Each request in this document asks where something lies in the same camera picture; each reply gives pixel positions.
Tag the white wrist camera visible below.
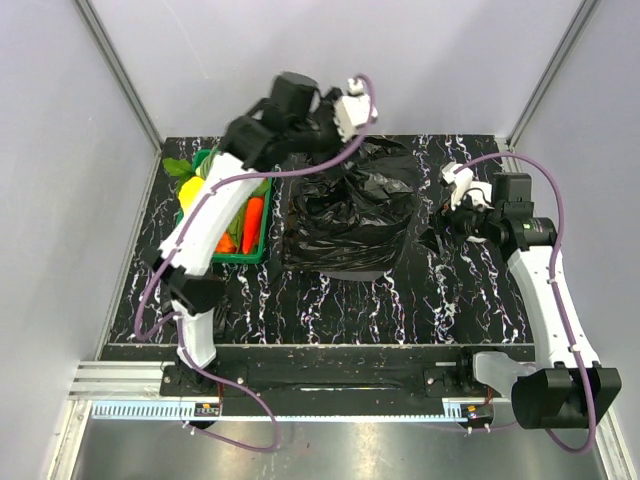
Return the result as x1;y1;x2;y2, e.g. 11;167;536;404
333;75;378;143
439;162;474;211

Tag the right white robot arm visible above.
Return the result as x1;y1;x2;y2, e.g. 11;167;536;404
419;163;622;430

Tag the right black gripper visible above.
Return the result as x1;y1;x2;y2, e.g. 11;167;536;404
414;183;501;257

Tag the green leafy vegetable toy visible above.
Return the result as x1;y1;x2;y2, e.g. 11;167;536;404
162;157;195;189

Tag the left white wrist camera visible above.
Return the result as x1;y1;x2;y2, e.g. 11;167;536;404
333;75;378;143

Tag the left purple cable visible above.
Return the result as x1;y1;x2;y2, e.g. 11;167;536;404
135;74;381;454

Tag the green plastic basket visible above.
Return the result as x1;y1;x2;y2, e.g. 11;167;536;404
176;149;272;264

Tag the white crumpled paper roll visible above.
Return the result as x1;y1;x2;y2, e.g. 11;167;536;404
465;181;492;210

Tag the grey mesh trash bin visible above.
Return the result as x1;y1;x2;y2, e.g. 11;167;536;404
320;270;385;282

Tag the large orange carrot toy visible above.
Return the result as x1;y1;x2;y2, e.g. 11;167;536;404
241;197;264;255

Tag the aluminium frame rail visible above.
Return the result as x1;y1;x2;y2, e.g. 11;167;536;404
68;360;612;402

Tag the orange pumpkin toy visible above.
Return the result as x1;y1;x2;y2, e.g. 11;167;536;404
215;232;238;254

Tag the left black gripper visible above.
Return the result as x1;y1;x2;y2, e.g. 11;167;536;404
288;88;367;180

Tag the yellow white cabbage toy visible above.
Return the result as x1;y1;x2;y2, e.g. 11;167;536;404
177;176;204;212

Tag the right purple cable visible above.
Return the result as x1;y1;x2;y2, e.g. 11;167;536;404
452;152;598;454

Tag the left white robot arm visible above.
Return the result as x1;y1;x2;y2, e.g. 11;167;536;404
150;72;377;395

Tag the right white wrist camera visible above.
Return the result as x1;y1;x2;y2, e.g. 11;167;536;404
439;162;474;211

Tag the purple cable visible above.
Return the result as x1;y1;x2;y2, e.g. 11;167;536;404
135;74;381;454
452;152;598;454

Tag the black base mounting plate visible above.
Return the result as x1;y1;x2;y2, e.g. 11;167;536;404
158;344;515;399

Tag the black trash bag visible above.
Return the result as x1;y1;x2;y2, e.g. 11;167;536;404
281;137;419;273
161;295;231;340

